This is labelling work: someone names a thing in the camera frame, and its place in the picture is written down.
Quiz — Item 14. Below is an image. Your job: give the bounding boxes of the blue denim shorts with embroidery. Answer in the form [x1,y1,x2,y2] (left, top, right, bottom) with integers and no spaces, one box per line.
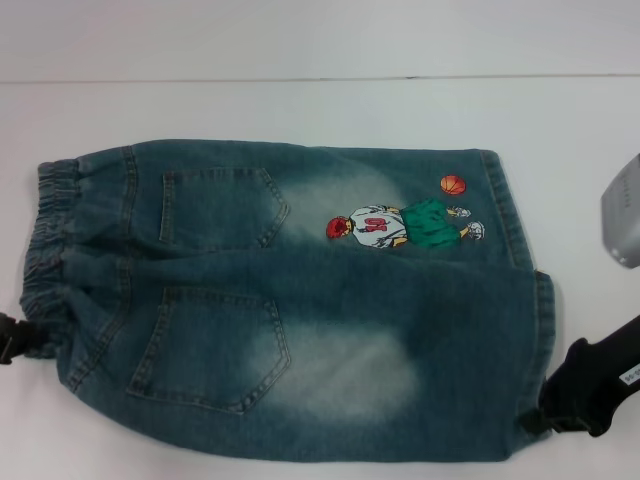
[18,139,557,455]

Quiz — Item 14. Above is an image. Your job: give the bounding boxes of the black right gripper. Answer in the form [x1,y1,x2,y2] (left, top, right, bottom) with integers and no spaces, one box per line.
[518,313,640,437]

